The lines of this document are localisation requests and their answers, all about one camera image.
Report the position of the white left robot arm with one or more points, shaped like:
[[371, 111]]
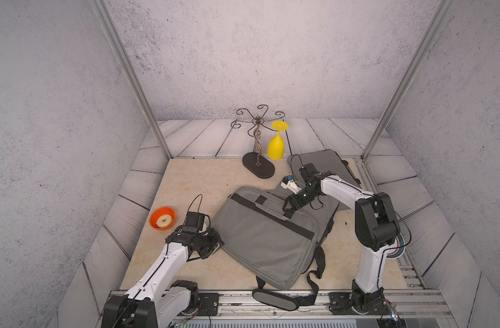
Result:
[[157, 299]]

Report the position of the patterned plate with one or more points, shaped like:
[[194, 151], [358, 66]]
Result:
[[397, 249]]

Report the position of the brown wire cup stand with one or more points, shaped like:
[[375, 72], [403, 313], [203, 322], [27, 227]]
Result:
[[255, 161]]

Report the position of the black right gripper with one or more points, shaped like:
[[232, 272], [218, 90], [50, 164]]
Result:
[[291, 199]]

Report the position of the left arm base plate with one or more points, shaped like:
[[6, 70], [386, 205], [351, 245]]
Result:
[[204, 304]]

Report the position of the aluminium front rail frame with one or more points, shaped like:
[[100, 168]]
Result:
[[414, 306]]

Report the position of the grey laptop sleeve at back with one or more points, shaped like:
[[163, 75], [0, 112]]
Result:
[[328, 164]]

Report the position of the grey laptop bag with strap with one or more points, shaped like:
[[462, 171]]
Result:
[[282, 248]]

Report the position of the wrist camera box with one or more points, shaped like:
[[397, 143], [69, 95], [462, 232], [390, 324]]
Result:
[[288, 182], [194, 222]]

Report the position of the left aluminium corner post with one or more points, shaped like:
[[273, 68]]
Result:
[[113, 37]]

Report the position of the orange bowl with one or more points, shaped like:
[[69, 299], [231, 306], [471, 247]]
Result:
[[162, 218]]

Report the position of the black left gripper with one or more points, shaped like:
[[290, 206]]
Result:
[[216, 244]]

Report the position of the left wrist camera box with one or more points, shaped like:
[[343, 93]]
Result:
[[194, 222]]

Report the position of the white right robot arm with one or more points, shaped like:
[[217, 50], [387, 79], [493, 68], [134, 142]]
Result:
[[376, 228]]

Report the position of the aluminium corner post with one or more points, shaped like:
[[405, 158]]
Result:
[[113, 37], [427, 41]]

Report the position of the right aluminium corner post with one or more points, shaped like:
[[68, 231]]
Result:
[[427, 41]]

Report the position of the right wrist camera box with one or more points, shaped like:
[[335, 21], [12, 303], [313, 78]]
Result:
[[288, 182]]

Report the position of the grey flat laptop sleeve middle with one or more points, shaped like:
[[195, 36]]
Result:
[[323, 217]]

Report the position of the yellow plastic goblet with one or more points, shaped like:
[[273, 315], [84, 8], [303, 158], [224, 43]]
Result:
[[276, 146]]

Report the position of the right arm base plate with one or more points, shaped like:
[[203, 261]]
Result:
[[358, 303]]

